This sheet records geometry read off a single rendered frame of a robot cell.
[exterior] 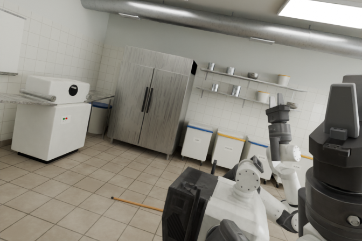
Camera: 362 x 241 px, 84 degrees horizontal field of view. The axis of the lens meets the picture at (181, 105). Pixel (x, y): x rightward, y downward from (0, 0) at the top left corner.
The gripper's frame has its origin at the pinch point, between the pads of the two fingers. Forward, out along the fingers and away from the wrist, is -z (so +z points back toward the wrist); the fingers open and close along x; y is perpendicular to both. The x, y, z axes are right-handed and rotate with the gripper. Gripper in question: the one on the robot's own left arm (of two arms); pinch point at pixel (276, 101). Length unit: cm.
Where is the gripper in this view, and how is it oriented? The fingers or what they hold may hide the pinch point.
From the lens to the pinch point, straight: 101.1
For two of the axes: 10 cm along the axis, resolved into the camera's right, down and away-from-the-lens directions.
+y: -9.7, -0.7, -2.2
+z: -0.2, 9.7, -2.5
